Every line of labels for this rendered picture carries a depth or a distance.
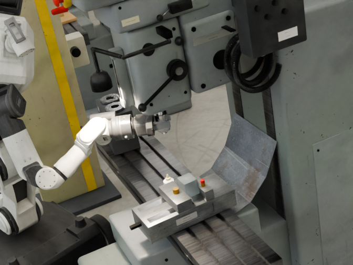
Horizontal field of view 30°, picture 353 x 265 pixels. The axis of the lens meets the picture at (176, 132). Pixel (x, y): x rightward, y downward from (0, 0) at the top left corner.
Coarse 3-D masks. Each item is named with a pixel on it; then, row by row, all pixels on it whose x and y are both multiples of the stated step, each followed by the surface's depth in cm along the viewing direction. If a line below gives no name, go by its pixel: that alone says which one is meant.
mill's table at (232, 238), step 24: (96, 144) 306; (144, 144) 293; (120, 168) 278; (144, 168) 274; (168, 168) 271; (144, 192) 258; (216, 216) 236; (192, 240) 226; (216, 240) 223; (240, 240) 221; (192, 264) 221; (216, 264) 214; (240, 264) 212; (264, 264) 208
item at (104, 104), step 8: (104, 96) 297; (112, 96) 295; (96, 104) 299; (104, 104) 291; (112, 104) 287; (120, 104) 286; (104, 112) 285; (120, 112) 282; (128, 112) 282; (136, 136) 287; (112, 144) 285; (120, 144) 287; (128, 144) 288; (136, 144) 289; (120, 152) 288
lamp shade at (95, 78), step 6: (96, 72) 218; (102, 72) 218; (90, 78) 218; (96, 78) 216; (102, 78) 217; (108, 78) 218; (90, 84) 219; (96, 84) 217; (102, 84) 217; (108, 84) 218; (96, 90) 218; (102, 90) 218
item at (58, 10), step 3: (60, 6) 217; (63, 6) 217; (72, 6) 218; (75, 6) 218; (51, 9) 216; (54, 9) 216; (57, 9) 216; (60, 9) 216; (63, 9) 217; (66, 9) 217; (51, 12) 216; (54, 12) 216; (57, 12) 216; (60, 12) 217; (63, 12) 217
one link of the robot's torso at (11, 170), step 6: (0, 138) 274; (0, 144) 272; (0, 150) 270; (6, 150) 271; (0, 156) 272; (6, 156) 272; (0, 162) 271; (6, 162) 272; (12, 162) 274; (0, 168) 273; (6, 168) 273; (12, 168) 274; (0, 174) 273; (6, 174) 274; (12, 174) 276
